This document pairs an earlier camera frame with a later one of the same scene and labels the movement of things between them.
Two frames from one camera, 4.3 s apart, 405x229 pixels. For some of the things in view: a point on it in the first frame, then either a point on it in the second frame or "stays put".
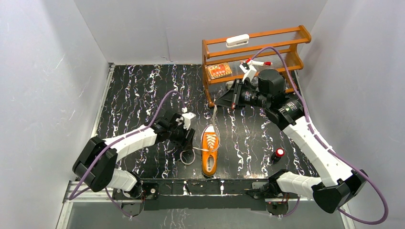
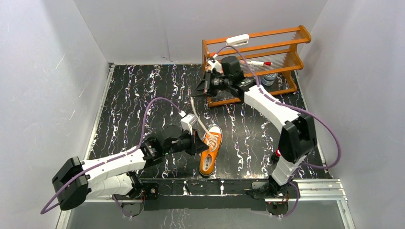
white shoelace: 211,139 → 212,140
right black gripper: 231,98 → 204,86
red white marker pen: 260,63 stays put
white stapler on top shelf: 237,40 stays put
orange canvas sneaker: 210,144 stays put
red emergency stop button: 276,156 stays put
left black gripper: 184,136 → 194,142
